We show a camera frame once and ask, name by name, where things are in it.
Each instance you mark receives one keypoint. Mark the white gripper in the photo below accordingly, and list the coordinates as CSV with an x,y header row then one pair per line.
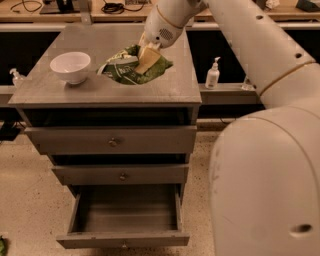
x,y
159,29

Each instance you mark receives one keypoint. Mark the green jalapeno chip bag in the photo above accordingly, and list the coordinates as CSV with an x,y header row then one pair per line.
x,y
121,67

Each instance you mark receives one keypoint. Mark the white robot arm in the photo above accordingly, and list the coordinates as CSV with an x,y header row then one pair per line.
x,y
264,171

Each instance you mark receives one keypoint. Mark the grey top drawer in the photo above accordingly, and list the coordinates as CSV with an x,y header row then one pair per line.
x,y
112,140

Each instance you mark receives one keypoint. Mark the grey drawer cabinet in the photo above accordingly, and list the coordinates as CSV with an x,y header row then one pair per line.
x,y
172,99

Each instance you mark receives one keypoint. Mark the grey open bottom drawer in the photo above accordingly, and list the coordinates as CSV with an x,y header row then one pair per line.
x,y
125,216

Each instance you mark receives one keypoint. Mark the white pump lotion bottle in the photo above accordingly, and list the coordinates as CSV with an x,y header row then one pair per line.
x,y
213,75

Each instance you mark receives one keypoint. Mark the white ceramic bowl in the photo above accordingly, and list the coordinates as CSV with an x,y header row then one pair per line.
x,y
71,67

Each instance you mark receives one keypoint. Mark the clear plastic water bottle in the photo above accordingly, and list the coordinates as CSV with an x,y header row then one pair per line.
x,y
247,85

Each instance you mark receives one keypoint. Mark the black monitor stand base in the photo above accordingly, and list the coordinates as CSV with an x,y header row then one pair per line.
x,y
60,7

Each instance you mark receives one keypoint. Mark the clear pump dispenser bottle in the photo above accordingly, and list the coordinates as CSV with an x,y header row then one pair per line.
x,y
17,78

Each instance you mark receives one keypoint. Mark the green object at floor edge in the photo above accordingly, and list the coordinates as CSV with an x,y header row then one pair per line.
x,y
2,246

